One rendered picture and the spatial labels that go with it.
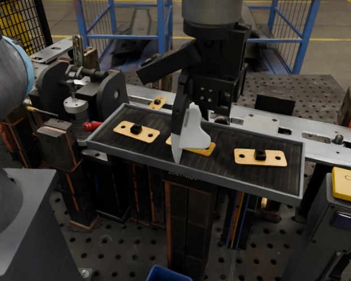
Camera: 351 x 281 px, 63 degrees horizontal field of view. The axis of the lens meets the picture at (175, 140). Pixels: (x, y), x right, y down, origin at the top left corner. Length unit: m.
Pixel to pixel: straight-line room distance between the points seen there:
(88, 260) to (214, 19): 0.75
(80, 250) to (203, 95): 0.67
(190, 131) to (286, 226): 0.66
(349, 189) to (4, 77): 0.55
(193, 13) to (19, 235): 0.40
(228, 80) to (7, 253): 0.40
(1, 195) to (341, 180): 0.52
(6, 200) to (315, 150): 0.69
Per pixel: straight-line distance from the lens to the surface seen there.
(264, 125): 0.68
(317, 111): 1.62
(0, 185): 0.52
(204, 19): 0.36
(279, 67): 3.37
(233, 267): 0.90
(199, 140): 0.42
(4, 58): 0.53
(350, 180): 0.52
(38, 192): 0.57
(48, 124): 0.77
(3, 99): 0.52
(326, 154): 0.83
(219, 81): 0.39
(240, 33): 0.38
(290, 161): 0.52
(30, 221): 0.53
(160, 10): 2.77
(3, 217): 0.52
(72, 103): 0.78
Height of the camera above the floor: 1.49
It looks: 39 degrees down
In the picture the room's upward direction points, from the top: straight up
